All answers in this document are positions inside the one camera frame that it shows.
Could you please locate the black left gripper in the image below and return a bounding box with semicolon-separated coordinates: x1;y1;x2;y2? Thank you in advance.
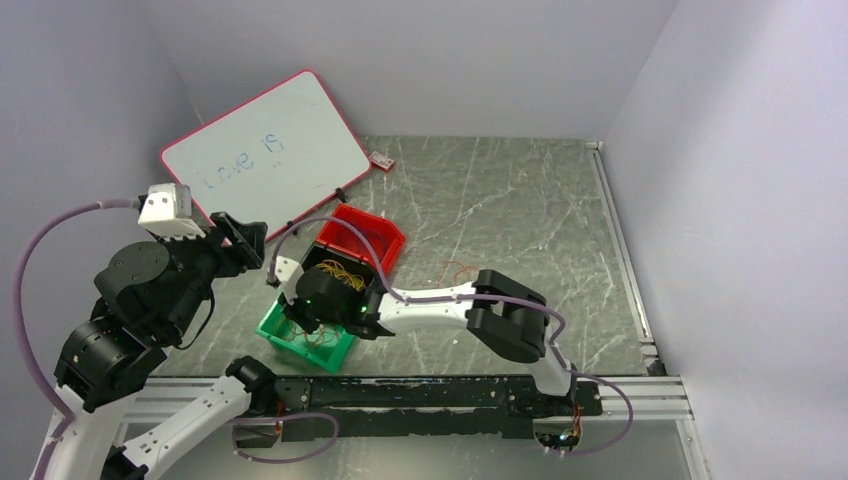
154;208;269;336

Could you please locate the yellow cable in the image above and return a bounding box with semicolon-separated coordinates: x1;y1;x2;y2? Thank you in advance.
314;259;369;293

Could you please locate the purple cable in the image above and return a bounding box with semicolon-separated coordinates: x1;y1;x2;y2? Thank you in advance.
341;223;389;261

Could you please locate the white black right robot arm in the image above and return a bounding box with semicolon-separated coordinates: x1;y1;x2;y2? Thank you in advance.
273;264;578;414

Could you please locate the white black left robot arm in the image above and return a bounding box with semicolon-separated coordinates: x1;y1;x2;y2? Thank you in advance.
32;212;279;479

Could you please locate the green plastic bin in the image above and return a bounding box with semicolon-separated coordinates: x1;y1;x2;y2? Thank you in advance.
254;304;355;373

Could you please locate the black plastic bin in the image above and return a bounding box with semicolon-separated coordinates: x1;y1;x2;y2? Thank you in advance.
301;244;377;291

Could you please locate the pink framed whiteboard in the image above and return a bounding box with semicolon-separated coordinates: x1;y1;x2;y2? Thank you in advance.
160;70;371;237

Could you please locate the red plastic bin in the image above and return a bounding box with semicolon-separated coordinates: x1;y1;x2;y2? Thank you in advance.
315;204;406;275

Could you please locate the small red white box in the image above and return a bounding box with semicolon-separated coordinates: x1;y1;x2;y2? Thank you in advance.
368;151;395;173

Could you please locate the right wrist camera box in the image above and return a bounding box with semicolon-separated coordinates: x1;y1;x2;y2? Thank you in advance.
266;255;304;288

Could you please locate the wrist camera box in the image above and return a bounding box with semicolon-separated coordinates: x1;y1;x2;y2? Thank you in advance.
137;183;206;241
266;255;304;288

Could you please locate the right purple robot hose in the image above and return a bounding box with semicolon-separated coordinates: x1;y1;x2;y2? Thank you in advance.
266;215;635;460

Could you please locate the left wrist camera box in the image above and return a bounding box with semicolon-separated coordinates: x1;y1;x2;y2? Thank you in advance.
137;183;206;241

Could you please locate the black base frame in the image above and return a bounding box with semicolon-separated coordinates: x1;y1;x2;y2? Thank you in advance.
234;374;603;442

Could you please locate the aluminium table edge rail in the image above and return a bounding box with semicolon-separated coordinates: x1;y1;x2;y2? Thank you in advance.
585;141;668;376

